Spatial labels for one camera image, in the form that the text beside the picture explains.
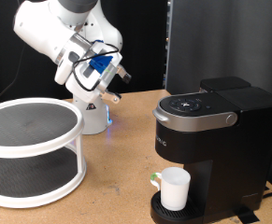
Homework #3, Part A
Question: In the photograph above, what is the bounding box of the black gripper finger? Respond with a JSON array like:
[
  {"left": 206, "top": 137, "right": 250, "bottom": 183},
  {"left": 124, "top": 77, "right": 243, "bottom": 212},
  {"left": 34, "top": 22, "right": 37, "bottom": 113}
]
[
  {"left": 101, "top": 90, "right": 122, "bottom": 105},
  {"left": 115, "top": 64, "right": 133, "bottom": 84}
]

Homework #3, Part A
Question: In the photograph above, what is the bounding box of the black Keurig coffee machine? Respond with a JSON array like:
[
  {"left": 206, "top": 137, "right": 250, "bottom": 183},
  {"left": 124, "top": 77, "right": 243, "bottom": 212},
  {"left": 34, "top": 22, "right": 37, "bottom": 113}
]
[{"left": 150, "top": 76, "right": 272, "bottom": 224}]

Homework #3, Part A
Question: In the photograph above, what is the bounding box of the blue cable connector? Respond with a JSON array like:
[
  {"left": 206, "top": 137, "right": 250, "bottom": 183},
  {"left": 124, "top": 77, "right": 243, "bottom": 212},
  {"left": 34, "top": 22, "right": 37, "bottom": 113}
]
[{"left": 88, "top": 54, "right": 114, "bottom": 71}]

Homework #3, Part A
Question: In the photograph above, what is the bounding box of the black power cable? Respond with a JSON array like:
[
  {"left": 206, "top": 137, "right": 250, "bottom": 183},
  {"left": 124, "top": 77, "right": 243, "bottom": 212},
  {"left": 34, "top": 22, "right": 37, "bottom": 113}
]
[{"left": 261, "top": 186, "right": 272, "bottom": 200}]

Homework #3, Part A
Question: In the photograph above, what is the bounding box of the white mug green tape handle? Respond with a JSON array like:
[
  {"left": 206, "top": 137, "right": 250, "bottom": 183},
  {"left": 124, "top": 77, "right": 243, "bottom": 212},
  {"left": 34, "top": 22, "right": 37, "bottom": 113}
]
[{"left": 150, "top": 166, "right": 192, "bottom": 212}]

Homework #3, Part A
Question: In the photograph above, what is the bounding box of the thin black hanging cable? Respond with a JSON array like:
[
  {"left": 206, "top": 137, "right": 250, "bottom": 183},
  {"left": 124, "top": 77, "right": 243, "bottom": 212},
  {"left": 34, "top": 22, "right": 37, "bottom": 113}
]
[{"left": 0, "top": 43, "right": 26, "bottom": 101}]

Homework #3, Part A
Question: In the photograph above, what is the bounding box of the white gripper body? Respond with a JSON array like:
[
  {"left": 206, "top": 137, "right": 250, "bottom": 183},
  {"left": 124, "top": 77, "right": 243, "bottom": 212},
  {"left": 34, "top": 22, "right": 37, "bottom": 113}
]
[{"left": 64, "top": 41, "right": 124, "bottom": 104}]

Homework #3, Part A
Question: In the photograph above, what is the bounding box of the black looped gripper cable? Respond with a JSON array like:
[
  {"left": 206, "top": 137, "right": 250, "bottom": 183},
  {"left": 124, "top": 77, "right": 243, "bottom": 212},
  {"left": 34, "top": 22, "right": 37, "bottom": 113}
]
[{"left": 71, "top": 41, "right": 121, "bottom": 92}]

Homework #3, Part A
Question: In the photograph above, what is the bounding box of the white two-tier turntable shelf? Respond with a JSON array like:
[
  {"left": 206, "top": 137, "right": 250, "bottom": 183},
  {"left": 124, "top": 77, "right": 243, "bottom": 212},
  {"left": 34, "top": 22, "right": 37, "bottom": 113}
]
[{"left": 0, "top": 97, "right": 88, "bottom": 209}]

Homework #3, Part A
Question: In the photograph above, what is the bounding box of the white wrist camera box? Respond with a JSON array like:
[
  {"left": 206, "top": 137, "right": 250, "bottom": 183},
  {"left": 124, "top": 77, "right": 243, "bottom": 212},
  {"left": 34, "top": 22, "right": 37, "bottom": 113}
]
[{"left": 54, "top": 50, "right": 80, "bottom": 86}]

